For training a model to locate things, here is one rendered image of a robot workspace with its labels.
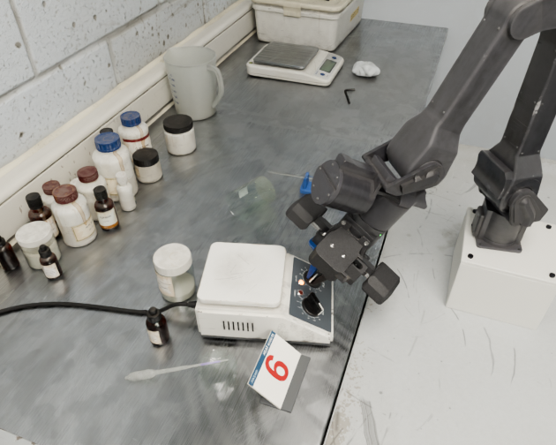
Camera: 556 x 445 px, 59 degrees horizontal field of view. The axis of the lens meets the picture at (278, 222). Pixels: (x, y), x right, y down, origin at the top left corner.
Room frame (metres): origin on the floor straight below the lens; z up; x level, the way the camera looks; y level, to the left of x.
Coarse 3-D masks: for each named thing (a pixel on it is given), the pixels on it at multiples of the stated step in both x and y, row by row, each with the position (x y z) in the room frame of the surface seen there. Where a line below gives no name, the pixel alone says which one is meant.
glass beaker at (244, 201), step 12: (252, 180) 0.78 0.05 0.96; (264, 180) 0.77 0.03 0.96; (228, 192) 0.75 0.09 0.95; (240, 192) 0.73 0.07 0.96; (252, 192) 0.74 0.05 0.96; (264, 192) 0.75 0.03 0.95; (228, 204) 0.75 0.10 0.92; (240, 204) 0.76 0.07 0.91; (252, 204) 0.72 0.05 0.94; (264, 204) 0.74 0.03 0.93; (240, 216) 0.73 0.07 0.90
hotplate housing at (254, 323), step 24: (288, 264) 0.54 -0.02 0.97; (288, 288) 0.49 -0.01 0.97; (216, 312) 0.45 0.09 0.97; (240, 312) 0.45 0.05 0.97; (264, 312) 0.44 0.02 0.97; (288, 312) 0.44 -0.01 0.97; (216, 336) 0.45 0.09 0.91; (240, 336) 0.44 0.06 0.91; (264, 336) 0.44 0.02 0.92; (288, 336) 0.43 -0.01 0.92; (312, 336) 0.43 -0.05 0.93
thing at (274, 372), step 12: (276, 336) 0.43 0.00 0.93; (276, 348) 0.41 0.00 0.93; (288, 348) 0.42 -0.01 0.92; (264, 360) 0.39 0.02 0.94; (276, 360) 0.39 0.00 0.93; (288, 360) 0.40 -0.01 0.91; (264, 372) 0.37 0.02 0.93; (276, 372) 0.38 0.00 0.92; (288, 372) 0.38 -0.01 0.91; (264, 384) 0.35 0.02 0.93; (276, 384) 0.36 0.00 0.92; (276, 396) 0.35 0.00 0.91
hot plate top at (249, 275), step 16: (208, 256) 0.54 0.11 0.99; (224, 256) 0.54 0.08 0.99; (240, 256) 0.54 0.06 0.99; (256, 256) 0.54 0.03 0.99; (272, 256) 0.54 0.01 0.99; (208, 272) 0.50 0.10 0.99; (224, 272) 0.50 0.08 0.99; (240, 272) 0.50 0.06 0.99; (256, 272) 0.50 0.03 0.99; (272, 272) 0.50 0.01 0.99; (208, 288) 0.47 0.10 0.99; (224, 288) 0.47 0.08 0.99; (240, 288) 0.47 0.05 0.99; (256, 288) 0.47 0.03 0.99; (272, 288) 0.47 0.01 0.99; (224, 304) 0.45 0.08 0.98; (240, 304) 0.45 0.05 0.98; (256, 304) 0.44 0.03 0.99; (272, 304) 0.44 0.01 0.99
